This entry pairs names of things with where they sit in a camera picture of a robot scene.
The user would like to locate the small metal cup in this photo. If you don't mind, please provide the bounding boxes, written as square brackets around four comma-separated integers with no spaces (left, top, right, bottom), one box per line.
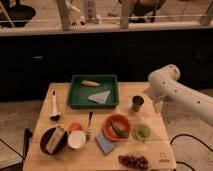
[132,96,144,112]

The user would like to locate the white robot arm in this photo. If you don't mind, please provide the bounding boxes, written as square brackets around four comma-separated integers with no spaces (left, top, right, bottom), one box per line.
[145,64,213,127]

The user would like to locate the green pepper toy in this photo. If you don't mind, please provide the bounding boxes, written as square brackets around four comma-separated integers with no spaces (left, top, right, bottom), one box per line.
[111,121,129,138]

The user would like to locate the orange bowl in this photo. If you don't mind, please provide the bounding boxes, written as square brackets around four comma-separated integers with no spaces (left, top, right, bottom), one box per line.
[102,114,131,141]

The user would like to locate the grey triangular cloth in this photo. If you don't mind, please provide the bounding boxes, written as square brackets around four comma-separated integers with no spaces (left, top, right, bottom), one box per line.
[88,91,110,104]

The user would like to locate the bunch of dark grapes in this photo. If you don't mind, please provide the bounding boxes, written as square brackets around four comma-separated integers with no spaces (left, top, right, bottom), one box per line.
[118,155,148,171]

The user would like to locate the blue sponge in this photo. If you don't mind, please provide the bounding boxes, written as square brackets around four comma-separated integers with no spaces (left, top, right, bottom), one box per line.
[95,132,116,155]

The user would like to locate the green plastic tray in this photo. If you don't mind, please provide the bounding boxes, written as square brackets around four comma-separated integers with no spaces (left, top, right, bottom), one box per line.
[67,75,119,109]

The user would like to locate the yellow corn cob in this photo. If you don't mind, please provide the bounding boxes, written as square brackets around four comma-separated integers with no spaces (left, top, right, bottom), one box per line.
[81,80,101,87]

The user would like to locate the metal fork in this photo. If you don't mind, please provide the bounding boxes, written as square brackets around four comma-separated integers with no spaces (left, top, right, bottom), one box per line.
[86,112,93,141]

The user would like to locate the orange plastic cup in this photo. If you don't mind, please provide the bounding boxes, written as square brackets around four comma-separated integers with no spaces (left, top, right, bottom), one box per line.
[68,122,82,133]

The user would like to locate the wooden table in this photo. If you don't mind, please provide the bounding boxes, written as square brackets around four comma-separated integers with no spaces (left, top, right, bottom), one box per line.
[23,82,176,171]

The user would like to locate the wooden block brush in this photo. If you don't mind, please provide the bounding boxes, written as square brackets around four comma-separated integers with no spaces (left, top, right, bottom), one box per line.
[45,126,65,154]

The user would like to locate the dark brown bowl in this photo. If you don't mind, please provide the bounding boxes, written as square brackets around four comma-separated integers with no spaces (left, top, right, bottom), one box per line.
[40,127,68,154]

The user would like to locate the black table clamp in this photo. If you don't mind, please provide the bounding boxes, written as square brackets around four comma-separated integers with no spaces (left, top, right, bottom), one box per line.
[23,129,33,157]

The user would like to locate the black cable on floor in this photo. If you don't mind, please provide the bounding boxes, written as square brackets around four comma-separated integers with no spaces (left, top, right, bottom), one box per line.
[170,133,213,171]

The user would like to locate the white handled ladle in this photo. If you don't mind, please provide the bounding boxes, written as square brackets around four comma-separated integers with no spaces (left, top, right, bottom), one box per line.
[50,91,60,121]

